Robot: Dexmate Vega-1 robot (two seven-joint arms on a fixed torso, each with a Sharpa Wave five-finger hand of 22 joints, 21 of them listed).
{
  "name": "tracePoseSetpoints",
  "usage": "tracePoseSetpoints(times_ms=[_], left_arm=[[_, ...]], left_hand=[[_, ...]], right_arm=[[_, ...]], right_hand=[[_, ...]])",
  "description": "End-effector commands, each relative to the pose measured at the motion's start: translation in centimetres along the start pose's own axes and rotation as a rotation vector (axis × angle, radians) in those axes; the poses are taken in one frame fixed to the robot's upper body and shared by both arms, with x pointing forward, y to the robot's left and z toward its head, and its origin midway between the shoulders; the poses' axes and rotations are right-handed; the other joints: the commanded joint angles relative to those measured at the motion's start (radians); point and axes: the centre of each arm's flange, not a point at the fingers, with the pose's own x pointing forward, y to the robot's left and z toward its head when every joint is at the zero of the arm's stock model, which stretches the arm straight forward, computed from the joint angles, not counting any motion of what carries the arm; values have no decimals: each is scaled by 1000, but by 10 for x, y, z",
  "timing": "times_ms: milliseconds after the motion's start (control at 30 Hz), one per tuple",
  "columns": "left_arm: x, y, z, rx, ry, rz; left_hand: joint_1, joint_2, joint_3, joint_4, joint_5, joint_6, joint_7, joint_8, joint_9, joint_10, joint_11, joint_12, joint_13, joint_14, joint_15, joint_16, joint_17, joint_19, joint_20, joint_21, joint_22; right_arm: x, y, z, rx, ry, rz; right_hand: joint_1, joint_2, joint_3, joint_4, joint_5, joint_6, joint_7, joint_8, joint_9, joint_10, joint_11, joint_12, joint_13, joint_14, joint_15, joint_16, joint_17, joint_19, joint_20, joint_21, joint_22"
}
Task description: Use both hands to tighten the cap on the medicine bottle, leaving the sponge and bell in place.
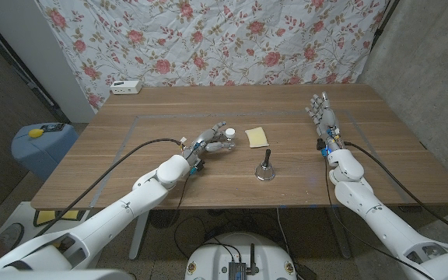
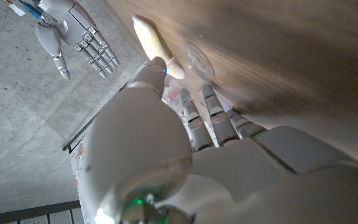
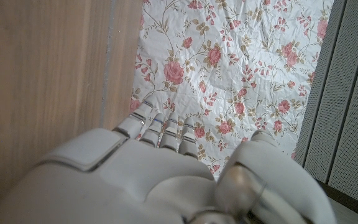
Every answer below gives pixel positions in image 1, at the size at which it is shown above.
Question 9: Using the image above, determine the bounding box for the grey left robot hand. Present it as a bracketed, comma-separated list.
[180, 121, 236, 166]

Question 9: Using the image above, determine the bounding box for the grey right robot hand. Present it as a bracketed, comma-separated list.
[304, 91, 344, 155]

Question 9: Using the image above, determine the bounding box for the clear white-capped medicine bottle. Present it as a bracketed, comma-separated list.
[223, 128, 237, 151]

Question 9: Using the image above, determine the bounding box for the yellow sponge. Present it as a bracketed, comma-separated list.
[244, 126, 270, 149]

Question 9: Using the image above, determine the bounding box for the round black floor object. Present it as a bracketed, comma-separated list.
[149, 209, 180, 229]

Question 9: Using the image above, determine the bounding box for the white power strip box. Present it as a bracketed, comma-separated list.
[109, 79, 143, 96]

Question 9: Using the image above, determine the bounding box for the floral backdrop cloth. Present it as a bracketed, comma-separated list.
[37, 0, 390, 112]

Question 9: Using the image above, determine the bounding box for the black stand pole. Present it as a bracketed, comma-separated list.
[370, 0, 401, 50]

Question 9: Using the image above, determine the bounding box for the grey table leg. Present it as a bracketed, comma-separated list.
[327, 208, 352, 260]

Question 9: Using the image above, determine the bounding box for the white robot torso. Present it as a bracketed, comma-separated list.
[184, 232, 298, 280]

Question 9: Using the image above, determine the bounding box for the white table leg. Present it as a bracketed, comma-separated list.
[128, 212, 150, 261]

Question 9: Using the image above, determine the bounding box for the black flat device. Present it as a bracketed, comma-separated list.
[40, 123, 66, 133]

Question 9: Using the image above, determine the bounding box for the blue round stool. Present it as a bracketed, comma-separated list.
[11, 122, 79, 182]

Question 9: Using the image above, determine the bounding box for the yellow black floor mat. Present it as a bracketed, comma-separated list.
[33, 209, 89, 228]

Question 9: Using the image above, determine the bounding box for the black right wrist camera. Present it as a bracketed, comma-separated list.
[316, 138, 331, 157]

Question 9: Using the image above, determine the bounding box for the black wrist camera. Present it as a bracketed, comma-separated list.
[188, 161, 205, 176]
[316, 138, 331, 157]

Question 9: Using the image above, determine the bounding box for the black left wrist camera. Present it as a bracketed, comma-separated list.
[188, 161, 205, 176]

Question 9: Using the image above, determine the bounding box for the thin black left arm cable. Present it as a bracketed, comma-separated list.
[171, 173, 192, 226]

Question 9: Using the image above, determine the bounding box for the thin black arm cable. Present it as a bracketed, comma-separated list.
[171, 173, 192, 226]
[324, 155, 437, 280]

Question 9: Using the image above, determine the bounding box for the silver bell black handle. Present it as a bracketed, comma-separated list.
[254, 149, 276, 182]

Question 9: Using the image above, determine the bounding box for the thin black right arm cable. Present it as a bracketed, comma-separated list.
[324, 155, 437, 280]

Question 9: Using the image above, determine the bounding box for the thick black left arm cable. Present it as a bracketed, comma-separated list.
[35, 138, 186, 237]

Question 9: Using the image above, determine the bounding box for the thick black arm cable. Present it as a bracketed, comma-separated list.
[35, 138, 186, 237]
[342, 141, 448, 240]

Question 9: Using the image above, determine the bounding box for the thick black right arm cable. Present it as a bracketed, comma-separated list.
[342, 141, 448, 240]

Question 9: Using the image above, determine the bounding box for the looped black floor cable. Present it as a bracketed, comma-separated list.
[173, 215, 233, 254]

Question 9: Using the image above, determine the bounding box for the black slanted frame bar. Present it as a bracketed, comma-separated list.
[0, 13, 72, 124]

